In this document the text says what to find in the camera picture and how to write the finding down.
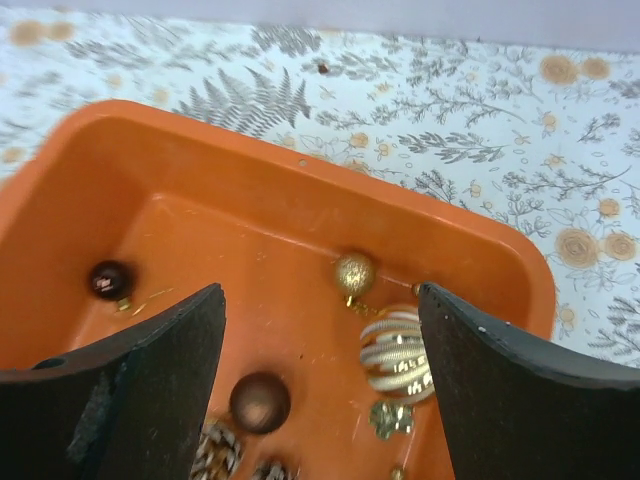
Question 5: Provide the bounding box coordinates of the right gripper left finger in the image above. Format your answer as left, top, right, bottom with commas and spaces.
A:
1, 283, 226, 479

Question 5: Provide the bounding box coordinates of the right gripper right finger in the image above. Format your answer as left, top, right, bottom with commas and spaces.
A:
419, 283, 639, 479

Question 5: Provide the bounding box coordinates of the dark glossy bauble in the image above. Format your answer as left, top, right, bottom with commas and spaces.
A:
88, 259, 136, 311

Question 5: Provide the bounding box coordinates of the orange plastic tray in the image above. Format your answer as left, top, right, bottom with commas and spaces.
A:
1, 100, 555, 479

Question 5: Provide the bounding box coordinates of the frosted pine cone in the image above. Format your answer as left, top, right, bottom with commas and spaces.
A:
250, 461, 297, 480
190, 421, 243, 480

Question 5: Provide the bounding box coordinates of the brown matte bauble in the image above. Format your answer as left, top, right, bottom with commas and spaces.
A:
229, 371, 291, 435

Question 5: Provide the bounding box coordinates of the large gold striped bauble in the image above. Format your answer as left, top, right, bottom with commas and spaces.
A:
359, 305, 435, 405

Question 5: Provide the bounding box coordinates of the frosted pine cone middle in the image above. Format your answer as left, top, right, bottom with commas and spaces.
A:
250, 461, 297, 480

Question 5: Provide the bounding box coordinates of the floral patterned table mat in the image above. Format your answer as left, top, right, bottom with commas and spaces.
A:
1, 2, 639, 367

